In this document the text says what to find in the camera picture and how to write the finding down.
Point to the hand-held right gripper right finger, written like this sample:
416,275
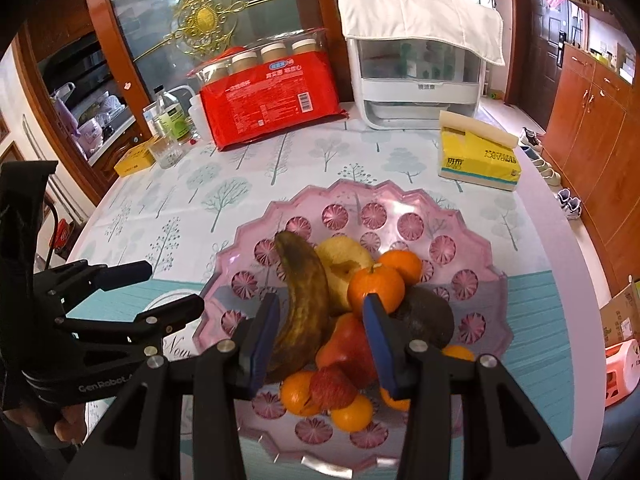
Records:
380,345

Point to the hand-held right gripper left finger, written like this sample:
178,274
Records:
262,340

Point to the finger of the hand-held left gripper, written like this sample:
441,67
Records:
125,272
170,312

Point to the red apple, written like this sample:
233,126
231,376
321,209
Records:
345,345

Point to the dark avocado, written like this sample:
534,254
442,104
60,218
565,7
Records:
425,315

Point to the overripe brown banana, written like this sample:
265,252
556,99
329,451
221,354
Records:
300,300

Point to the orange mandarin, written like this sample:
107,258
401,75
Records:
352,412
375,287
402,265
299,394
395,401
457,353

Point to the red lychee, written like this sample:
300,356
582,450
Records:
332,387

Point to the yellow bruised apple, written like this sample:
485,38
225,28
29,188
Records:
340,265

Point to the pink plastic fruit bowl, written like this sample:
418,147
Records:
450,250

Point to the person's left hand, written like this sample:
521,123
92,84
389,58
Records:
67,420

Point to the red bucket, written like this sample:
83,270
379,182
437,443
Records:
62,235

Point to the yellow cardboard box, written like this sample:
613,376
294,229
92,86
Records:
135,160

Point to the wooden kitchen cabinet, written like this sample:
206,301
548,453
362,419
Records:
110,157

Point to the clear drinking glass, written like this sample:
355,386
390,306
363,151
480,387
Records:
167,152

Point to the teal striped table runner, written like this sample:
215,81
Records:
530,320

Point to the small white carton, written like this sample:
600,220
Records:
150,117

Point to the tree-print tablecloth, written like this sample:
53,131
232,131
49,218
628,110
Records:
250,175

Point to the clear bottle green label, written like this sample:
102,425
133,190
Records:
172,115

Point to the white squeeze bottle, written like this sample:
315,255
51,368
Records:
199,115

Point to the yellow tissue pack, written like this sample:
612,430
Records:
475,155

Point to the red paper cup pack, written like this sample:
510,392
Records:
270,100

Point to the white sneakers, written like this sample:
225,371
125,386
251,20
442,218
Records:
570,205

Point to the beige shoes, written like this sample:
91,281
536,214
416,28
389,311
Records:
547,172

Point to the pink plastic stool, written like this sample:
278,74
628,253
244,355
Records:
622,370

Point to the brown cardboard box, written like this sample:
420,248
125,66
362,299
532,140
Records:
622,310

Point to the white countertop cabinet appliance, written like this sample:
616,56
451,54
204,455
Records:
420,95

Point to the dark and white shoes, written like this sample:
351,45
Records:
530,140

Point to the golden door ornament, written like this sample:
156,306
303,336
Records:
202,20

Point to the brown wooden cabinet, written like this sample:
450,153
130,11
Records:
590,125

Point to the dark entry door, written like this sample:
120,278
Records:
537,60

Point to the white cloth cover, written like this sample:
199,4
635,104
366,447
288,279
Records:
425,15

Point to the wooden wall shelf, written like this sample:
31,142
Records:
605,35

